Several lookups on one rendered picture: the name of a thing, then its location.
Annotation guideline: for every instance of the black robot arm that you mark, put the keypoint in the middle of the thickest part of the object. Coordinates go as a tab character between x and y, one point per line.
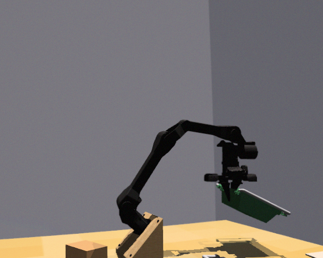
129	198

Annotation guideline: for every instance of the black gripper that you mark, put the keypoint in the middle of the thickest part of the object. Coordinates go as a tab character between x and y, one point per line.
224	180

